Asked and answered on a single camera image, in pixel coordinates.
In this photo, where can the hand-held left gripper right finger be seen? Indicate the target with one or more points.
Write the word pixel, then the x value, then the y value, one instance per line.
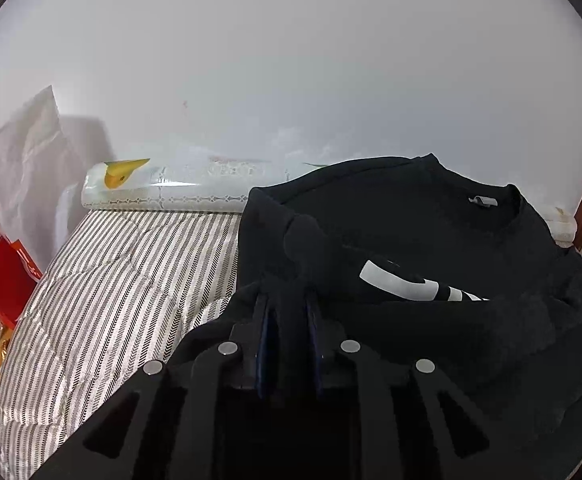
pixel 315 345

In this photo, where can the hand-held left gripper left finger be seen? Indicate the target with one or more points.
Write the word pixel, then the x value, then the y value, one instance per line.
pixel 267 345

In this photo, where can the black sweatshirt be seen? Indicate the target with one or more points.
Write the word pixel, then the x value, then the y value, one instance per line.
pixel 421 210

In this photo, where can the striped quilted mattress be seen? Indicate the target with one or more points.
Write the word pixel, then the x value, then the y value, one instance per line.
pixel 96 285

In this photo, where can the rolled clear plastic sheet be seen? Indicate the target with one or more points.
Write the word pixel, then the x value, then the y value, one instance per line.
pixel 171 190

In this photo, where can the white plastic bag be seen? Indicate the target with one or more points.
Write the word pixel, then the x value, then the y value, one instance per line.
pixel 26 170

